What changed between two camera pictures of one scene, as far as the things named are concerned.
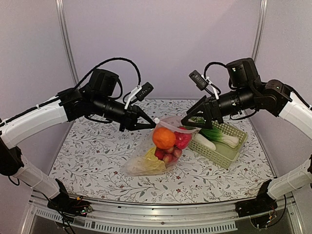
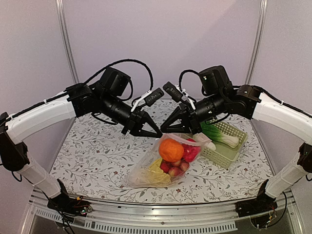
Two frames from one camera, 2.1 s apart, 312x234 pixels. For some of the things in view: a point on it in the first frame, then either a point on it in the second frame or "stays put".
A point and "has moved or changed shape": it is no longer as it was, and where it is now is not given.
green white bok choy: x=214 y=133 stays put
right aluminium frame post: x=262 y=18 stays put
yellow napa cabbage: x=149 y=164 -> x=153 y=176
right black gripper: x=210 y=111 -> x=184 y=127
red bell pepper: x=183 y=140 -> x=191 y=149
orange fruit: x=164 y=138 has moved or changed shape
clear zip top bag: x=170 y=139 has moved or changed shape
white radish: x=201 y=139 stays put
